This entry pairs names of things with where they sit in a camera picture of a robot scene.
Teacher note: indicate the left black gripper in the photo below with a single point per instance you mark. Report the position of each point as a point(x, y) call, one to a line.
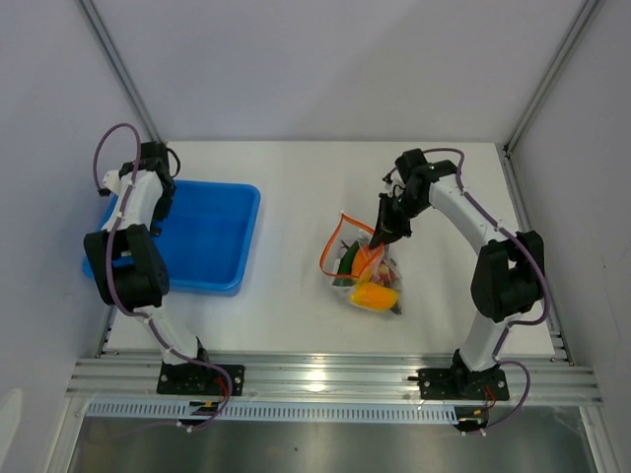
point(163, 212)

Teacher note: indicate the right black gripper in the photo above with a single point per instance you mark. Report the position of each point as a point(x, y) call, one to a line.
point(386, 229)

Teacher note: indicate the red orange mango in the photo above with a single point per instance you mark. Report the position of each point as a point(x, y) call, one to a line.
point(366, 261)

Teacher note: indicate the clear zip bag orange zipper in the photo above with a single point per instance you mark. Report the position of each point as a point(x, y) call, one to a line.
point(345, 233)

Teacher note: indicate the green cucumber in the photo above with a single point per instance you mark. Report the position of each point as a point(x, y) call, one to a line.
point(344, 276)

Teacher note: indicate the yellow mango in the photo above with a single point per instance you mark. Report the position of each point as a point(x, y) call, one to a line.
point(372, 296)

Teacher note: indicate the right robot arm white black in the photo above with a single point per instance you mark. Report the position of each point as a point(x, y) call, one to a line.
point(508, 277)

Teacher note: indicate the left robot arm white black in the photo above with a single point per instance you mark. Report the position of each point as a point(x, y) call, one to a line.
point(128, 268)

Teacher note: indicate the blue plastic bin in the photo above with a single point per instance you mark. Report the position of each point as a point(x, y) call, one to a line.
point(206, 237)

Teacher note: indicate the left aluminium frame post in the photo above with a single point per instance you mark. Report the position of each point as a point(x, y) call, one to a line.
point(105, 41)

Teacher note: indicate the aluminium frame post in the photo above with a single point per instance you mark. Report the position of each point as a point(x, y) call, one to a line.
point(105, 41)
point(563, 52)

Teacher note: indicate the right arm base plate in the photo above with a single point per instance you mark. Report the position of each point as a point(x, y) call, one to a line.
point(460, 384)

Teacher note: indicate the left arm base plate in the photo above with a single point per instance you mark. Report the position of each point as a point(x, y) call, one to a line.
point(190, 380)

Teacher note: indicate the white slotted cable duct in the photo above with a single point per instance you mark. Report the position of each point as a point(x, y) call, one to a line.
point(276, 411)

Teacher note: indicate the aluminium rail front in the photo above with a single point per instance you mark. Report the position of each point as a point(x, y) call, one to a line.
point(329, 378)

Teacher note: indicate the right aluminium frame post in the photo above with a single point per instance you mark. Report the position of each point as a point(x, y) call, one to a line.
point(563, 52)

